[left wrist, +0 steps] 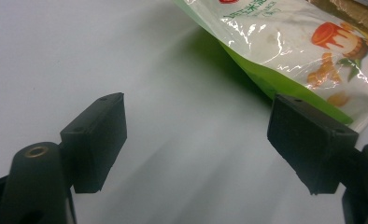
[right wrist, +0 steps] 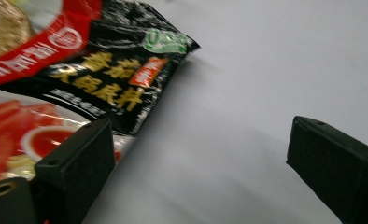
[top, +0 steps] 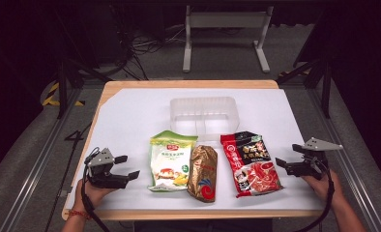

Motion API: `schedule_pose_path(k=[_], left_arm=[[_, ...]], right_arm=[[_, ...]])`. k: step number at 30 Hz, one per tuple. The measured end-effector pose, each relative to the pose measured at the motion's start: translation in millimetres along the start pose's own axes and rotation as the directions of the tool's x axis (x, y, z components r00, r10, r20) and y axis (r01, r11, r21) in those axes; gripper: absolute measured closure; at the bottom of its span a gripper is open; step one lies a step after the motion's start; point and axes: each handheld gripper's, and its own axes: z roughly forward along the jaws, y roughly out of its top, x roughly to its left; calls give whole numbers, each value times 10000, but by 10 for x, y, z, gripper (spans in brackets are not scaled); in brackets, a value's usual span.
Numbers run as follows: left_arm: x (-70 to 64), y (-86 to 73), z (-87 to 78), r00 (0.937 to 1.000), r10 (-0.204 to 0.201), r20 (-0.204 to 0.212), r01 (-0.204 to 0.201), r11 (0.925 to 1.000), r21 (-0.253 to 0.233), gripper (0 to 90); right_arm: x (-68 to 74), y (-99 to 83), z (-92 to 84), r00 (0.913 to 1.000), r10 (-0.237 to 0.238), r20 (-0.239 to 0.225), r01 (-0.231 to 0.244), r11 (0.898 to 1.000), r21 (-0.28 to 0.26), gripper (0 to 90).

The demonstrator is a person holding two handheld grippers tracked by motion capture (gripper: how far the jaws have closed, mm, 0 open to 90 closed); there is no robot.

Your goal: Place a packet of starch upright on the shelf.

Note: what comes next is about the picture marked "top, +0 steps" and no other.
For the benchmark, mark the white table sheet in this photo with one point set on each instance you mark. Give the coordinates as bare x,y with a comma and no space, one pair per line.
130,122

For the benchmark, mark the black metal stand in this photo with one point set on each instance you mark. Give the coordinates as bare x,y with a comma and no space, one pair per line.
62,87
325,87

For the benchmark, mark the clear plastic container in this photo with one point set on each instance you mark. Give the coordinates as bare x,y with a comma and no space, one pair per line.
204,112

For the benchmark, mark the person's right hand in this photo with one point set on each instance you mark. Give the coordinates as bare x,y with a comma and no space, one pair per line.
327,188

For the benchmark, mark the person's left hand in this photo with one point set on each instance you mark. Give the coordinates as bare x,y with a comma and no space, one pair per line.
90,196

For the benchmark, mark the wooden table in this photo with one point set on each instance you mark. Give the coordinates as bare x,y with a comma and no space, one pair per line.
191,84

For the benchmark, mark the aluminium floor rail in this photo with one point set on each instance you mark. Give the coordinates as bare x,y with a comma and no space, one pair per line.
37,161
346,161

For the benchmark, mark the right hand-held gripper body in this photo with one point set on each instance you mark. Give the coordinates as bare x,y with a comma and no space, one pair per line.
309,169

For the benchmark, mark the green and white food packet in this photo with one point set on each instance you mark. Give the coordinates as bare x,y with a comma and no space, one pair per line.
169,161

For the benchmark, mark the red and black food packet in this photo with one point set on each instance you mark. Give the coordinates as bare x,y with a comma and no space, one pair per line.
253,164

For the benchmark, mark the gold foil packet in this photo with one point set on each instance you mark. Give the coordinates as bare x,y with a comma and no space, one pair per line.
204,174

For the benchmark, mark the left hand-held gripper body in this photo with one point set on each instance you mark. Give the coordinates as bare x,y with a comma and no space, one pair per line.
103,180

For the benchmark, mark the yellow and black hazard tape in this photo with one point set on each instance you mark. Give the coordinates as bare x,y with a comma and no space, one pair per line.
51,93

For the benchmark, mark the grey metal stand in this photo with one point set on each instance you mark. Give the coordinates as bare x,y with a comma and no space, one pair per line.
227,20

